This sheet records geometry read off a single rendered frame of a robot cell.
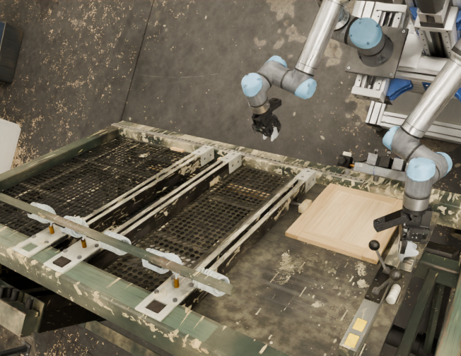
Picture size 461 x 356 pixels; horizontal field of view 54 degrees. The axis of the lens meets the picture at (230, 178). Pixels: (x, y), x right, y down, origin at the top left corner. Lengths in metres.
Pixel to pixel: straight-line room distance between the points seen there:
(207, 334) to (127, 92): 3.20
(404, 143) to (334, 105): 1.76
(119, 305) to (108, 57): 3.35
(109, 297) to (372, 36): 1.38
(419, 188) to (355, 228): 0.54
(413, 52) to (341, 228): 0.86
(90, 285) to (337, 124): 2.17
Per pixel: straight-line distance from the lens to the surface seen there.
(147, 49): 4.27
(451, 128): 2.88
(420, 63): 2.24
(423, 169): 1.44
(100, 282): 1.59
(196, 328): 1.37
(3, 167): 5.29
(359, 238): 1.89
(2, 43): 5.48
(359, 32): 1.99
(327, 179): 2.26
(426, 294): 1.80
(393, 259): 1.76
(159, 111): 4.00
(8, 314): 2.17
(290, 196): 2.03
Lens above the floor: 3.05
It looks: 61 degrees down
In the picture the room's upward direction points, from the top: 78 degrees counter-clockwise
